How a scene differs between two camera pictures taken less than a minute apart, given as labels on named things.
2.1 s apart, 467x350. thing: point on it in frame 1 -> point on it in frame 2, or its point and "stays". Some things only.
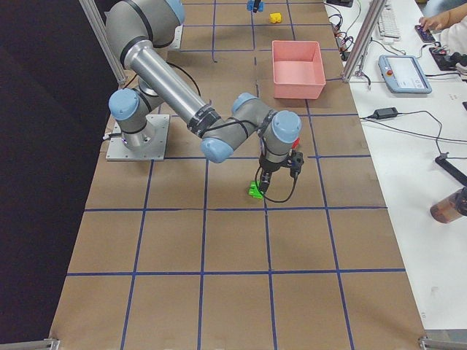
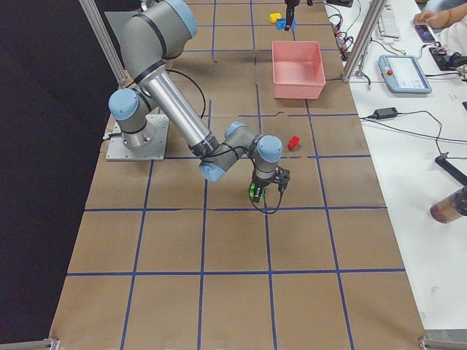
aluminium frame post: x=364 y=39 stays
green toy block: x=254 y=190 stays
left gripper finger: x=256 y=3 -> x=290 y=12
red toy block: x=295 y=143 stays
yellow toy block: x=275 y=17 stays
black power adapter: x=384 y=113 stays
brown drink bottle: x=451 y=208 stays
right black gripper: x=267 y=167 -> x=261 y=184
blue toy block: x=250 y=6 -> x=281 y=23
